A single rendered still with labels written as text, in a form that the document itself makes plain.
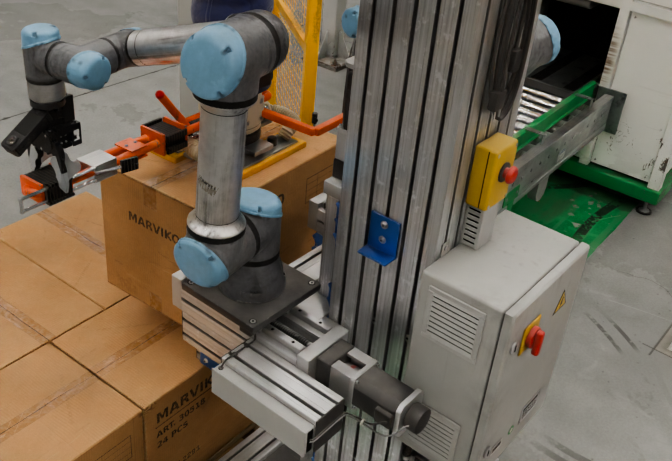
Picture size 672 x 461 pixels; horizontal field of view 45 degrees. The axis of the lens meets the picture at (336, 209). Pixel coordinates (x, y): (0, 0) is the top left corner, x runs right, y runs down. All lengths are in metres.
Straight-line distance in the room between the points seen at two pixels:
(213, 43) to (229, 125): 0.16
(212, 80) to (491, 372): 0.77
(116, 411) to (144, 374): 0.15
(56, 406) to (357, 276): 0.92
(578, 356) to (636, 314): 0.45
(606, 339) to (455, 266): 2.05
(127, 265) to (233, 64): 1.11
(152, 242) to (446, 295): 0.93
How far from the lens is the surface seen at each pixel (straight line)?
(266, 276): 1.76
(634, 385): 3.45
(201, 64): 1.40
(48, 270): 2.77
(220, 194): 1.53
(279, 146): 2.31
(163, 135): 2.05
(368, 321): 1.83
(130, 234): 2.29
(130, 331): 2.49
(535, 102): 4.31
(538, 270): 1.68
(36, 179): 1.89
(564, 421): 3.19
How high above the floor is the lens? 2.15
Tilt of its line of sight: 32 degrees down
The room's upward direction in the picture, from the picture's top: 6 degrees clockwise
